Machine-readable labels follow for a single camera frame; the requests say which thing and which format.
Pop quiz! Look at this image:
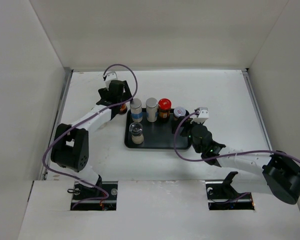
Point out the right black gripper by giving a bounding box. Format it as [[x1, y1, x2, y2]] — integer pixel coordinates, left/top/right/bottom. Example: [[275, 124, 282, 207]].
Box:
[[171, 116, 205, 154]]

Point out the dark sauce jar red lid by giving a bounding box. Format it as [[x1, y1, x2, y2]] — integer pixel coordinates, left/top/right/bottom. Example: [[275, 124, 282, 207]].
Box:
[[119, 103, 128, 115]]

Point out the peppercorn bottle blue label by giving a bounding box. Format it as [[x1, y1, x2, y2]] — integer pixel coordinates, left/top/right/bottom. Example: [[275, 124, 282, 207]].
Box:
[[129, 98, 143, 123]]

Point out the peppercorn bottle silver cap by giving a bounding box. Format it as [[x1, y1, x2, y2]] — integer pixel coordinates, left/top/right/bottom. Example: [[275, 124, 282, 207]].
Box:
[[145, 97, 158, 123]]

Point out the small jar pink label lid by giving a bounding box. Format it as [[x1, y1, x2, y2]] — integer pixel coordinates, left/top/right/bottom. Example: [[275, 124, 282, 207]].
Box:
[[173, 106, 187, 122]]

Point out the pepper grinder clear cap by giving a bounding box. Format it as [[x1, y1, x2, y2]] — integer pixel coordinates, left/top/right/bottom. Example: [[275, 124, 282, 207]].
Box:
[[129, 122, 144, 145]]

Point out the orange sauce jar red lid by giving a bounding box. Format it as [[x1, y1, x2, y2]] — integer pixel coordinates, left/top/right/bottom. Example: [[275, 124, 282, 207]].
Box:
[[158, 98, 172, 123]]

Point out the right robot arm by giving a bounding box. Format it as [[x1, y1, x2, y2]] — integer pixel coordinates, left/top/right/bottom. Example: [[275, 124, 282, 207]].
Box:
[[173, 116, 300, 205]]

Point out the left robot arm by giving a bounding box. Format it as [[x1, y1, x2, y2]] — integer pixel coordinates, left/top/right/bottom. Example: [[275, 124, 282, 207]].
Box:
[[50, 79, 132, 200]]

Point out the black rectangular tray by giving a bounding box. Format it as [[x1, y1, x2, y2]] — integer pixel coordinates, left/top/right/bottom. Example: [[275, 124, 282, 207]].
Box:
[[124, 108, 192, 151]]

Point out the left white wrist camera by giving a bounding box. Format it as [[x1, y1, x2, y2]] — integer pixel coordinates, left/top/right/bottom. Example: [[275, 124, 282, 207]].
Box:
[[102, 71, 118, 82]]

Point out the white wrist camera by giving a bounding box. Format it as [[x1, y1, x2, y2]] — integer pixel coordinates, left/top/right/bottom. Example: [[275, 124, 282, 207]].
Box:
[[102, 71, 118, 82], [191, 107, 209, 125]]

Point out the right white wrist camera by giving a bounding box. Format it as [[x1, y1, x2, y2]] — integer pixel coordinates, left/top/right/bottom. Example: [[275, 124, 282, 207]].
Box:
[[191, 107, 209, 125]]

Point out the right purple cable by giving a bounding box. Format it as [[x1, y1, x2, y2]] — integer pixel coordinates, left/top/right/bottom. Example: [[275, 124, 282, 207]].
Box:
[[173, 111, 300, 186]]

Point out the purple cable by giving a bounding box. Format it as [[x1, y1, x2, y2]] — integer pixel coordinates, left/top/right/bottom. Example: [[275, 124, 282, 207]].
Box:
[[173, 111, 300, 186], [42, 63, 139, 211]]

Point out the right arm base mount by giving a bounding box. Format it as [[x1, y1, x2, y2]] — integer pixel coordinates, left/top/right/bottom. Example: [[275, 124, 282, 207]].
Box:
[[205, 171, 255, 211]]

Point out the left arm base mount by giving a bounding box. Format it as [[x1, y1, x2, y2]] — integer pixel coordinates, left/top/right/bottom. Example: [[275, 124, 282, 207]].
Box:
[[67, 181, 118, 211]]

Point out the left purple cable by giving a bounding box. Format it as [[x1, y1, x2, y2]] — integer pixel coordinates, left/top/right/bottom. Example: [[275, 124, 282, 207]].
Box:
[[42, 63, 139, 211]]

